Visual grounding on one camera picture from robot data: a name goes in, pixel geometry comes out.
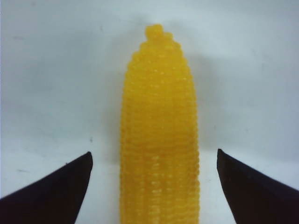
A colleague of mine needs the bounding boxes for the yellow toy corn cob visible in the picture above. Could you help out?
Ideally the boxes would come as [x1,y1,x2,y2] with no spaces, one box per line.
[119,24,200,224]

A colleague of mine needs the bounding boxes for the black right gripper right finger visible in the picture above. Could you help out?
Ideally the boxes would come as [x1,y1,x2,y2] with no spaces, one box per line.
[217,149,299,224]

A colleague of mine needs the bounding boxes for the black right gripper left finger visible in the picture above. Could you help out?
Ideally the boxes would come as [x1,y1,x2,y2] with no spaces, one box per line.
[0,152,93,224]

